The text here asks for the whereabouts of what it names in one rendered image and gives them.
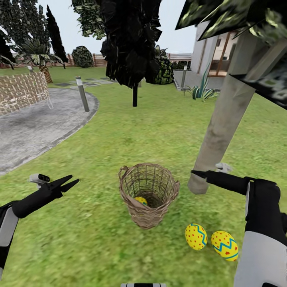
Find wicker basket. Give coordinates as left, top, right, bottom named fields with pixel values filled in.
left=118, top=162, right=181, bottom=229

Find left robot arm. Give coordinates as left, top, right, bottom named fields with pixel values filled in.
left=0, top=174, right=79, bottom=280

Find easter egg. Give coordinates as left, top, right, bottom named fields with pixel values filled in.
left=185, top=224, right=208, bottom=250
left=211, top=231, right=238, bottom=261
left=135, top=196, right=148, bottom=206

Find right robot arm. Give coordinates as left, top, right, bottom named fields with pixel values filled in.
left=192, top=162, right=287, bottom=287

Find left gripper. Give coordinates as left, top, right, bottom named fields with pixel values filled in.
left=26, top=175, right=79, bottom=210

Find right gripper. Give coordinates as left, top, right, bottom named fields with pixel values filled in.
left=192, top=170, right=234, bottom=191

